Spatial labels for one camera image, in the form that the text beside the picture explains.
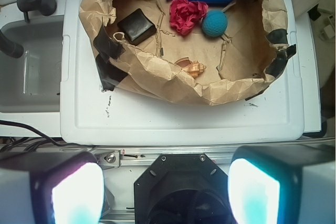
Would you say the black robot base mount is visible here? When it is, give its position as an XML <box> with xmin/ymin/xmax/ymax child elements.
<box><xmin>134</xmin><ymin>153</ymin><xmax>236</xmax><ymax>223</ymax></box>

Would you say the black leather pouch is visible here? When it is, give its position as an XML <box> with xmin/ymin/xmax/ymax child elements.
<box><xmin>117</xmin><ymin>8</ymin><xmax>157</xmax><ymax>46</ymax></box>

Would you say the aluminium extrusion rail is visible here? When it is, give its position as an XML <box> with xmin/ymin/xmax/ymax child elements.
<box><xmin>89</xmin><ymin>146</ymin><xmax>237</xmax><ymax>166</ymax></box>

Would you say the brown paper bag tray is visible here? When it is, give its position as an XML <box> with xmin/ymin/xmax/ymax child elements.
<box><xmin>79</xmin><ymin>0</ymin><xmax>297</xmax><ymax>105</ymax></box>

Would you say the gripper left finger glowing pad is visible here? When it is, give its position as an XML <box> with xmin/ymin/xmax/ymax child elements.
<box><xmin>1</xmin><ymin>152</ymin><xmax>104</xmax><ymax>223</ymax></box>

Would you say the tan spiral seashell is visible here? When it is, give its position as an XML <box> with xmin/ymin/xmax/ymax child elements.
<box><xmin>174</xmin><ymin>57</ymin><xmax>207</xmax><ymax>78</ymax></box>

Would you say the black cable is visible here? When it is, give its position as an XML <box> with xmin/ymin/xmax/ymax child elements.
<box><xmin>0</xmin><ymin>119</ymin><xmax>92</xmax><ymax>154</ymax></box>

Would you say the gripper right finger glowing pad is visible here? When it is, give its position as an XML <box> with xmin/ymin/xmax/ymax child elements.
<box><xmin>228</xmin><ymin>144</ymin><xmax>335</xmax><ymax>223</ymax></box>

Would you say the metal corner bracket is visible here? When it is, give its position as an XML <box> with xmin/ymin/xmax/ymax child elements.
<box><xmin>95</xmin><ymin>151</ymin><xmax>121</xmax><ymax>170</ymax></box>

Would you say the teal foam ball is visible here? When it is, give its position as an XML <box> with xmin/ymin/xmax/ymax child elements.
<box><xmin>202</xmin><ymin>10</ymin><xmax>228</xmax><ymax>37</ymax></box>

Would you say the crumpled red paper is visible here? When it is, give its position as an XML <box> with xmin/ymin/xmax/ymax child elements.
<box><xmin>170</xmin><ymin>0</ymin><xmax>208</xmax><ymax>36</ymax></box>

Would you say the grey sink basin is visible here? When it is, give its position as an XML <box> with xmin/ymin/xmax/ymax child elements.
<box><xmin>1</xmin><ymin>16</ymin><xmax>64</xmax><ymax>113</ymax></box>

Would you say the white plastic bin lid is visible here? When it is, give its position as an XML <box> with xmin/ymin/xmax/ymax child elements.
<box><xmin>60</xmin><ymin>0</ymin><xmax>305</xmax><ymax>147</ymax></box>

